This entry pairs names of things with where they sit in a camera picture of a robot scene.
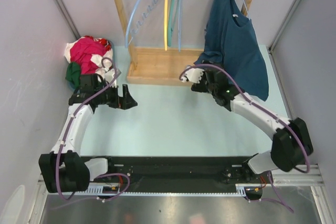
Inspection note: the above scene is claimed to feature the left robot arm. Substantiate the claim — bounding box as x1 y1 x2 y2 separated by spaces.
38 74 138 194

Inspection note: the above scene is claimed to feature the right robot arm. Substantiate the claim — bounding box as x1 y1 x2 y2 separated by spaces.
184 68 313 183

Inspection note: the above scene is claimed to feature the teal laundry basket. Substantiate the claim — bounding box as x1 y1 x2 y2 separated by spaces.
68 36 115 90

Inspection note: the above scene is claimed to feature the blue t-shirt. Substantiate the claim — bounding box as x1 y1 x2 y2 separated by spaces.
194 0 269 101

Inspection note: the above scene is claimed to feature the white garment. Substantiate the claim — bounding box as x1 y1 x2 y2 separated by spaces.
64 42 113 76

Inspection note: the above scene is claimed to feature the green garment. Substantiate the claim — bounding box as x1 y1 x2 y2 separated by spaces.
66 62 81 89

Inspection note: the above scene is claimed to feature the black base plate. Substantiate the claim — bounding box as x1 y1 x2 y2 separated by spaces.
94 156 266 193

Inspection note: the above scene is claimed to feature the red patterned garment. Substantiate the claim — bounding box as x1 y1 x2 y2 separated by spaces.
93 38 112 50

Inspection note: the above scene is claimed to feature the purple cable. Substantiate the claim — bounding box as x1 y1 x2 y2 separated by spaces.
55 56 119 201
178 63 312 174

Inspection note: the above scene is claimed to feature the wooden clothes rack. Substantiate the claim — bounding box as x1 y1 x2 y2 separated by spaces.
114 0 252 86

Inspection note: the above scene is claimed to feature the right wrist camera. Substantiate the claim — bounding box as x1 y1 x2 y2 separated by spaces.
180 65 204 84

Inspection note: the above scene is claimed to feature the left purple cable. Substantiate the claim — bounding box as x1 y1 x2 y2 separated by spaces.
55 56 119 201

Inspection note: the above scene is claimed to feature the light blue notched hanger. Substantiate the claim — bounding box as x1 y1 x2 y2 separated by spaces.
124 0 166 49

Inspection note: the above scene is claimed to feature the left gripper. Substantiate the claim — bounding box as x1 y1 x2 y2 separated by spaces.
94 82 137 110

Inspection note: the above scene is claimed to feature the teal hanger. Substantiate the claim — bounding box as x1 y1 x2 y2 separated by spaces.
167 0 180 47

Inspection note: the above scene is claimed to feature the pink garment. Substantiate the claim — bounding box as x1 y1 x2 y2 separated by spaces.
70 36 107 74

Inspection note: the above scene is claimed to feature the white cable duct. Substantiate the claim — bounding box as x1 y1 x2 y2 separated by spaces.
78 184 264 197

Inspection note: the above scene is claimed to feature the yellow hanger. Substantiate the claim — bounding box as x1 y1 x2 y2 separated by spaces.
163 0 170 51

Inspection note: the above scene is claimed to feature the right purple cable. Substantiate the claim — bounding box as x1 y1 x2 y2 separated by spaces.
178 63 312 174

